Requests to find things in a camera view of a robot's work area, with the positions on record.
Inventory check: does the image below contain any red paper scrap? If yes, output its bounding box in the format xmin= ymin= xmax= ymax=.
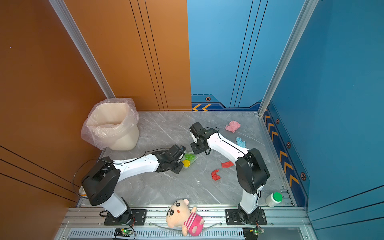
xmin=211 ymin=170 xmax=221 ymax=181
xmin=221 ymin=161 xmax=234 ymax=168

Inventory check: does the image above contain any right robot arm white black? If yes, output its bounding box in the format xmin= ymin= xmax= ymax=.
xmin=190 ymin=122 xmax=270 ymax=225

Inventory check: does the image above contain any green circuit board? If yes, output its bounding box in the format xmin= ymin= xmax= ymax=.
xmin=243 ymin=228 xmax=265 ymax=240
xmin=114 ymin=228 xmax=135 ymax=240

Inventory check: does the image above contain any teal paper scrap right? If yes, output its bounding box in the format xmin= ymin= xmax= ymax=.
xmin=236 ymin=137 xmax=246 ymax=148

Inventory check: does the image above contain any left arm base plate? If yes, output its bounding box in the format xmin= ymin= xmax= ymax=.
xmin=100 ymin=209 xmax=147 ymax=227

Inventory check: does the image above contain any yellow paper scrap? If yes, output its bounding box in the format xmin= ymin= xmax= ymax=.
xmin=183 ymin=160 xmax=191 ymax=168

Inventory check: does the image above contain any right green circuit board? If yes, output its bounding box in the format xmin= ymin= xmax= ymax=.
xmin=243 ymin=228 xmax=265 ymax=240

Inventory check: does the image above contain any green paper scrap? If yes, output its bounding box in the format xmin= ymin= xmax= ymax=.
xmin=185 ymin=153 xmax=197 ymax=161

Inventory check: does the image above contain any red paper scrap crumpled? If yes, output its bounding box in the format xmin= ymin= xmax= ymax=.
xmin=211 ymin=170 xmax=221 ymax=181

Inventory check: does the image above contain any aluminium front rail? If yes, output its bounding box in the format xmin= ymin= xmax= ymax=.
xmin=56 ymin=200 xmax=316 ymax=240

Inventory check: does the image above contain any clear plastic bin liner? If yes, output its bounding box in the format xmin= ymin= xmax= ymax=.
xmin=80 ymin=97 xmax=140 ymax=150

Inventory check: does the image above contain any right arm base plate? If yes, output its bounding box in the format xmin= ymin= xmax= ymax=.
xmin=225 ymin=208 xmax=268 ymax=226

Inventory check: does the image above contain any left green circuit board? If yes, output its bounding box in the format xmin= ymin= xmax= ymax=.
xmin=114 ymin=228 xmax=135 ymax=240

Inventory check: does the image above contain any plush doll pink shirt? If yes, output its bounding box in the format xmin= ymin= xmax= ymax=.
xmin=166 ymin=199 xmax=205 ymax=237

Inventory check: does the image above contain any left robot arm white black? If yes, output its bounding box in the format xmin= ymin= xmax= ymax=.
xmin=81 ymin=145 xmax=186 ymax=225

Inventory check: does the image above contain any white bottle green cap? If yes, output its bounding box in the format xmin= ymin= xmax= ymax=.
xmin=266 ymin=192 xmax=283 ymax=208

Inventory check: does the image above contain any green dustpan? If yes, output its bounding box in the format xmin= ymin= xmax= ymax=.
xmin=182 ymin=152 xmax=198 ymax=169

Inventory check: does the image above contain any cream trash bin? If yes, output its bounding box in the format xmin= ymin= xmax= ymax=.
xmin=86 ymin=102 xmax=141 ymax=151

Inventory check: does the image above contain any pink paper scrap far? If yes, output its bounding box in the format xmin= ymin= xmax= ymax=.
xmin=225 ymin=121 xmax=241 ymax=133

